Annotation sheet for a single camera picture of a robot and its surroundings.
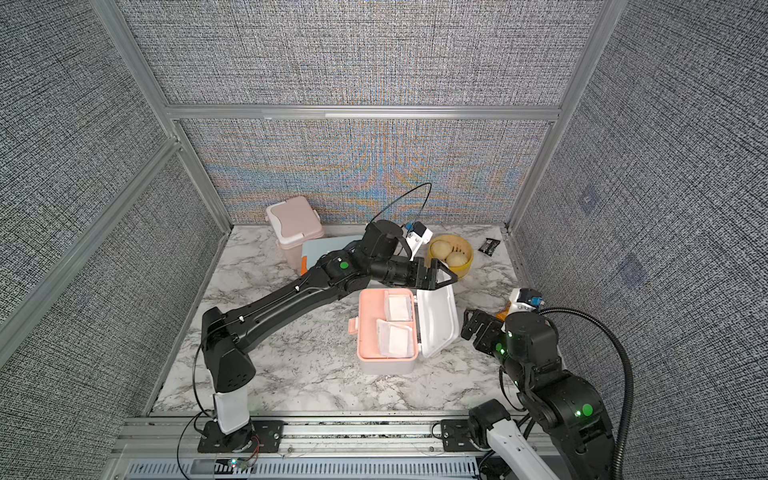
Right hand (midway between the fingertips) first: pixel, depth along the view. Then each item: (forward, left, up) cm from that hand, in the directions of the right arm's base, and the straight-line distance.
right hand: (484, 312), depth 63 cm
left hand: (+7, +6, +3) cm, 10 cm away
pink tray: (+11, +25, -19) cm, 33 cm away
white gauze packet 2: (+1, +19, -17) cm, 25 cm away
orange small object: (-3, -2, +4) cm, 5 cm away
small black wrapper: (+41, -18, -29) cm, 53 cm away
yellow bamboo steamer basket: (+39, -4, -28) cm, 48 cm away
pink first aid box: (+43, +53, -17) cm, 70 cm away
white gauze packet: (+12, +17, -19) cm, 28 cm away
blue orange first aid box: (+34, +44, -19) cm, 59 cm away
